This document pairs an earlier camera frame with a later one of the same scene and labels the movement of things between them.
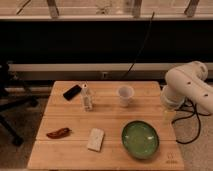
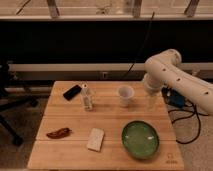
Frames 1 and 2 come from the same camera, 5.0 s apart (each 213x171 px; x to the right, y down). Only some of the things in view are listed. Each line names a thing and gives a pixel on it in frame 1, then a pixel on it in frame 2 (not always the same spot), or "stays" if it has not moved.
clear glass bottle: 86,99 stays
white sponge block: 95,139 stays
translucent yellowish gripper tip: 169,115 to 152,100
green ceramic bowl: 140,139 stays
